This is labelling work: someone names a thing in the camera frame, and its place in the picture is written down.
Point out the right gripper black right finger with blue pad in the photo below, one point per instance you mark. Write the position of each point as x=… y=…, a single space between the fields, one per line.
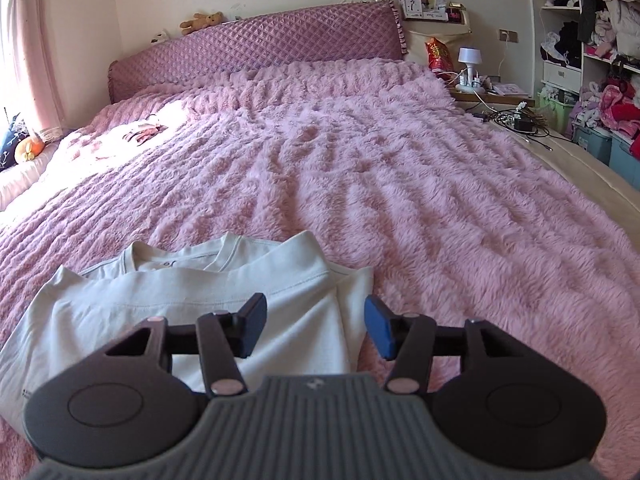
x=488 y=393

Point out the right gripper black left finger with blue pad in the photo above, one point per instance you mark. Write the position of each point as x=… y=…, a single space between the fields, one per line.
x=143 y=392

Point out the white sweatshirt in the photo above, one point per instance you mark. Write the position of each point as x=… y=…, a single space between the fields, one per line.
x=314 y=321

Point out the pile of pink red clothes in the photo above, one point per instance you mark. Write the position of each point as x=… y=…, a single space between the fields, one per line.
x=612 y=106

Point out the white shelving unit with clothes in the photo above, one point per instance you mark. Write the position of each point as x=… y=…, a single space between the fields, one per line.
x=585 y=41

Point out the pink fluffy blanket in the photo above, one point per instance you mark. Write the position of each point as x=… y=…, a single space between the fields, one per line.
x=455 y=218

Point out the orange plush toy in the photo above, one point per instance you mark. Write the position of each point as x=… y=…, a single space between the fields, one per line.
x=29 y=148

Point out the teal storage bin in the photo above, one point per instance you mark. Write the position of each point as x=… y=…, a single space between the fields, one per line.
x=596 y=141

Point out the dark blue floral pillow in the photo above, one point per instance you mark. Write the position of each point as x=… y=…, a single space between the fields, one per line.
x=17 y=132

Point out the green storage bin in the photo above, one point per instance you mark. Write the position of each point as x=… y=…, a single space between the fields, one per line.
x=556 y=107

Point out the wooden nightstand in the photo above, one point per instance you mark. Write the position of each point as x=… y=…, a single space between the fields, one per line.
x=491 y=99

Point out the pink curtain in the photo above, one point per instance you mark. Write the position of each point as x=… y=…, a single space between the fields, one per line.
x=27 y=73

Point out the white mushroom table lamp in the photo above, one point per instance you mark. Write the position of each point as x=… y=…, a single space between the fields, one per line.
x=470 y=58

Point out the red snack bag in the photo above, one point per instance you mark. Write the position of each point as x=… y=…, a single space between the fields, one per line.
x=438 y=56

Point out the brown teddy bear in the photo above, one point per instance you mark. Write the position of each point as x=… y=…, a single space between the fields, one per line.
x=200 y=21

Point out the question mark calendar card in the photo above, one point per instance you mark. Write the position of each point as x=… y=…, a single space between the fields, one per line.
x=413 y=9

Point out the purple quilted headboard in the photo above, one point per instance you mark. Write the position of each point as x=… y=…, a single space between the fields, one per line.
x=344 y=31

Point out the wall power outlet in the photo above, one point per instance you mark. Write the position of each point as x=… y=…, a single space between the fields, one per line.
x=506 y=35

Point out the white bedside wall shelf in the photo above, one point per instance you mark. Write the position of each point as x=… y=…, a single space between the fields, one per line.
x=455 y=22

